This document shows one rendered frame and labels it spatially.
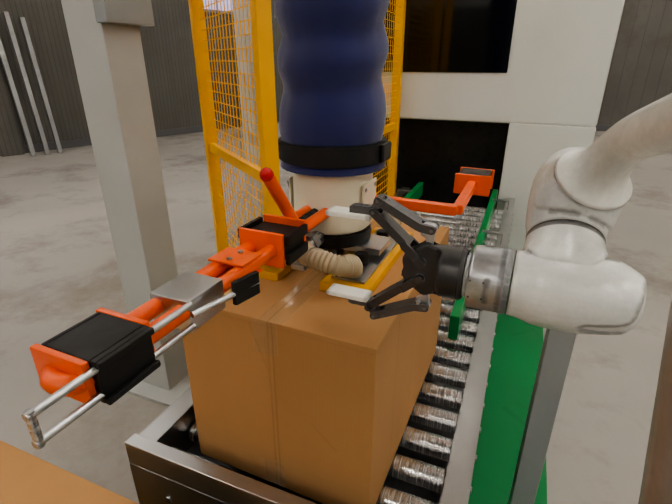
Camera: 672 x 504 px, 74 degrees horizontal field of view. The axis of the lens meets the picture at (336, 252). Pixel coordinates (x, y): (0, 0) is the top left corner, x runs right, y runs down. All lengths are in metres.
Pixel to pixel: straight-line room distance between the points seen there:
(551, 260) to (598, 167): 0.13
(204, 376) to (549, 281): 0.66
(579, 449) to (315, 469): 1.32
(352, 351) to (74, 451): 1.53
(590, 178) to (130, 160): 1.48
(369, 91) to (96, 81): 1.13
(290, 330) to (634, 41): 10.70
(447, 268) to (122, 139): 1.36
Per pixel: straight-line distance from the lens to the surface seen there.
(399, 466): 1.09
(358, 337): 0.73
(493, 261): 0.62
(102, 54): 1.75
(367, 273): 0.88
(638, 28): 11.18
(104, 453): 2.03
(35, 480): 1.23
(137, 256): 1.89
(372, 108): 0.87
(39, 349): 0.53
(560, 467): 1.97
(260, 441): 0.98
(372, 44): 0.86
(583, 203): 0.66
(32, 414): 0.46
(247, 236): 0.74
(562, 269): 0.61
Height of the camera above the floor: 1.36
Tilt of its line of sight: 23 degrees down
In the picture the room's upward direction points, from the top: straight up
